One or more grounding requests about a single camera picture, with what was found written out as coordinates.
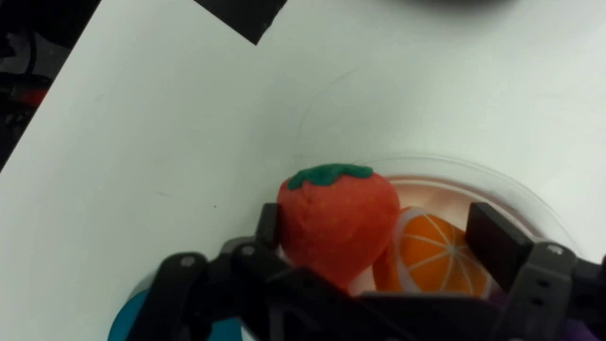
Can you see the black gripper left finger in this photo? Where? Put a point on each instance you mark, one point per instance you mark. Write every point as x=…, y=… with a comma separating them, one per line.
x=239, y=278

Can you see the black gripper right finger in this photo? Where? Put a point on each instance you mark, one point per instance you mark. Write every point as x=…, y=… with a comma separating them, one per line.
x=536, y=278

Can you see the purple stuffed fruit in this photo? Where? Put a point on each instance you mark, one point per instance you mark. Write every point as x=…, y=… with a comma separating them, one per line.
x=584, y=331

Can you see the orange stuffed fruit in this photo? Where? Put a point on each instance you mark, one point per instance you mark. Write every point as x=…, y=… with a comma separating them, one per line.
x=436, y=253

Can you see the red stuffed fruit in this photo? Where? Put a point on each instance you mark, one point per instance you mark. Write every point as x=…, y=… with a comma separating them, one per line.
x=338, y=221

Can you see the small teal plate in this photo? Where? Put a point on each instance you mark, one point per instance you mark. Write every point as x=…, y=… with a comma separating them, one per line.
x=129, y=320

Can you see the white plate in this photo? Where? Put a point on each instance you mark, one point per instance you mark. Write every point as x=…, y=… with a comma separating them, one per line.
x=442, y=191

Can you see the purple plush toy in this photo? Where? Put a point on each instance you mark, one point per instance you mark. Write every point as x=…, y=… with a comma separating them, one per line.
x=243, y=16

